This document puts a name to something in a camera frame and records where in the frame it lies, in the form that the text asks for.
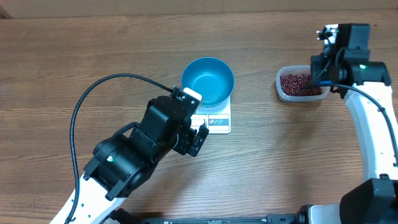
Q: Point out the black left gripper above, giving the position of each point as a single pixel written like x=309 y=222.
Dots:
x=186 y=136

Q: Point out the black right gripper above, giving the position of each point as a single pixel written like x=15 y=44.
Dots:
x=316 y=69

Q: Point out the blue plastic measuring scoop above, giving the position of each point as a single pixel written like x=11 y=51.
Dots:
x=324 y=83

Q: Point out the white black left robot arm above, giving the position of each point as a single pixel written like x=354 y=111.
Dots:
x=123 y=162

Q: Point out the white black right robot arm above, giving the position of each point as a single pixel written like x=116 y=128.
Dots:
x=365 y=86

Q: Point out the white digital kitchen scale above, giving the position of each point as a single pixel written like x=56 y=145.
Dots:
x=217 y=119

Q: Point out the teal metal bowl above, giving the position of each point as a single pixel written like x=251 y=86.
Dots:
x=210 y=77

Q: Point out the red beans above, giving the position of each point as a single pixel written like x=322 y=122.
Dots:
x=296 y=84

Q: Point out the clear plastic container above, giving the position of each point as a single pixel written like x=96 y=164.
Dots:
x=296 y=99

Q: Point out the black mounting rail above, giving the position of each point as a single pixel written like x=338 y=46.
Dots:
x=123 y=217

